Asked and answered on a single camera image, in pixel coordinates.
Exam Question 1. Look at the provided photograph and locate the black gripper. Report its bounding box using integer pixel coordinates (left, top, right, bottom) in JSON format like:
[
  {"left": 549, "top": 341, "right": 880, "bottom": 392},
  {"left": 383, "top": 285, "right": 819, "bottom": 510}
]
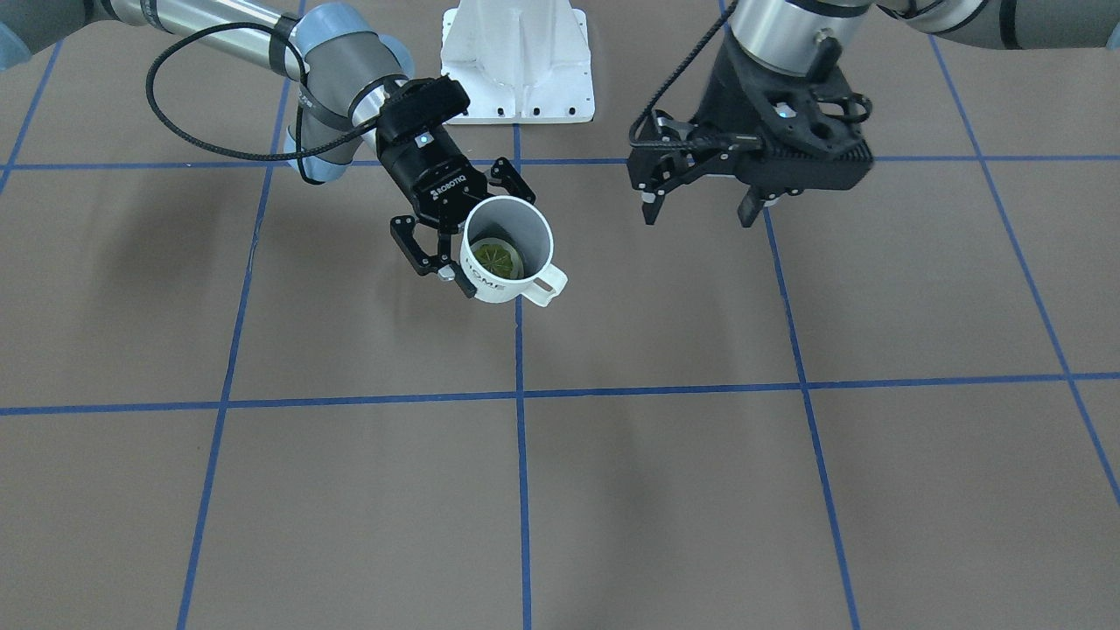
[
  {"left": 376, "top": 127, "right": 536, "bottom": 299},
  {"left": 628, "top": 35, "right": 844, "bottom": 228}
]

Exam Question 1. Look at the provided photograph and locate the white ceramic mug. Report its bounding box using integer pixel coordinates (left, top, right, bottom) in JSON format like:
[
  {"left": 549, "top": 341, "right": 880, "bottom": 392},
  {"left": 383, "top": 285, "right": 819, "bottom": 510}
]
[{"left": 460, "top": 195, "right": 568, "bottom": 307}]

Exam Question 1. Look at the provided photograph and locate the green lemon slice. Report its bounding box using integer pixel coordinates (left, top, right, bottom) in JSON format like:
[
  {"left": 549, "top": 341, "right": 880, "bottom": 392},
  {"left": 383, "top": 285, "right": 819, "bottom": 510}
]
[{"left": 472, "top": 238, "right": 525, "bottom": 280}]

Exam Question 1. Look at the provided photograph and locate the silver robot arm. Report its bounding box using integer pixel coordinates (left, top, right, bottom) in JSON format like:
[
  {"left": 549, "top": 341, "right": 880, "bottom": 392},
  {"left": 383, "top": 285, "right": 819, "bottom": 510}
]
[
  {"left": 626, "top": 1, "right": 1119, "bottom": 228},
  {"left": 3, "top": 1, "right": 553, "bottom": 305}
]

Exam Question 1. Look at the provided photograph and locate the brown paper table cover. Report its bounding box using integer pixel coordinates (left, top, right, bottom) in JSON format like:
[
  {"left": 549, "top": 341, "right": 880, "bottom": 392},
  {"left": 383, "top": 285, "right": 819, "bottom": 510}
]
[{"left": 1, "top": 1, "right": 1119, "bottom": 629}]

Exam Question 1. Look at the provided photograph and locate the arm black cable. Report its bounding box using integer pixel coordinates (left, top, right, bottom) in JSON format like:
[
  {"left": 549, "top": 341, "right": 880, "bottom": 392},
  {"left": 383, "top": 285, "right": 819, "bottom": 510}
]
[
  {"left": 628, "top": 9, "right": 736, "bottom": 150},
  {"left": 144, "top": 21, "right": 386, "bottom": 185}
]

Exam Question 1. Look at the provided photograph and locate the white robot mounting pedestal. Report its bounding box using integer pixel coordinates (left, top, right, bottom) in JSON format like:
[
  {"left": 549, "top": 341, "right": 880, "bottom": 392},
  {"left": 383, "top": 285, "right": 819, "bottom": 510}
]
[{"left": 440, "top": 1, "right": 596, "bottom": 126}]

